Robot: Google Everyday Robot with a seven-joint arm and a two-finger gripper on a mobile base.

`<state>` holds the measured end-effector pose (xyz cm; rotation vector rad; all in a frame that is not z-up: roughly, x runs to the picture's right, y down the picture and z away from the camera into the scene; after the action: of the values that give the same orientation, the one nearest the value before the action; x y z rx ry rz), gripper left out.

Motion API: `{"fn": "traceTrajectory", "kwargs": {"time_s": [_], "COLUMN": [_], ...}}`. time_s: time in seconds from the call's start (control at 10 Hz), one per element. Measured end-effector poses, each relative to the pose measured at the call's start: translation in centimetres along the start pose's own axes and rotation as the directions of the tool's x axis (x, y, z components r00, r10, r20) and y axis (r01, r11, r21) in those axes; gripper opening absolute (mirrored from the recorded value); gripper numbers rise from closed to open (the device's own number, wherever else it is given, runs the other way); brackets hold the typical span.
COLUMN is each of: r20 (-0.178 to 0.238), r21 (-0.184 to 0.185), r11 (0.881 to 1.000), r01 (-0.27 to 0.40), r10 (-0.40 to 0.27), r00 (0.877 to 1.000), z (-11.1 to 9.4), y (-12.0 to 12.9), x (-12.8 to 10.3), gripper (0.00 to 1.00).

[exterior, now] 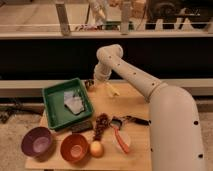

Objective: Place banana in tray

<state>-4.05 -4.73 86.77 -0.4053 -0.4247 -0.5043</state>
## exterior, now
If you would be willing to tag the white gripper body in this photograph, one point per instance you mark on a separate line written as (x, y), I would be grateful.
(101, 72)

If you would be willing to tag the black handled knife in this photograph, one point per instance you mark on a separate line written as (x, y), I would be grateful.
(135, 120)

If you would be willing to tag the orange handled peeler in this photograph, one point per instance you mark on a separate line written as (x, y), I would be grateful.
(116, 124)

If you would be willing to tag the dark brown rectangular block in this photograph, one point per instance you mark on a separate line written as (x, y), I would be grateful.
(81, 127)

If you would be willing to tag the dark red grape bunch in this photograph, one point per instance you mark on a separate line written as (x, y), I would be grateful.
(102, 123)

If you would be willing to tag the yellow banana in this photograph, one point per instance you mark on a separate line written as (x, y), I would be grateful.
(112, 91)

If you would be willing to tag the white crumpled cloth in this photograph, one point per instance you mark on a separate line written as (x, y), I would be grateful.
(73, 101)

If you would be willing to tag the green plastic tray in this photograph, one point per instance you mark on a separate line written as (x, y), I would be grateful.
(58, 115)

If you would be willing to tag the orange bowl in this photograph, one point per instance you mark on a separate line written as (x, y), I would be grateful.
(74, 148)

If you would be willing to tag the purple bowl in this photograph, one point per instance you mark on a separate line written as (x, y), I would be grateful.
(36, 141)

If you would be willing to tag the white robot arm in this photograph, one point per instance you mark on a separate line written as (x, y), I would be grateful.
(175, 132)

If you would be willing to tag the small dark brown object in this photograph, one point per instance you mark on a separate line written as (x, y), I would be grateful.
(89, 84)

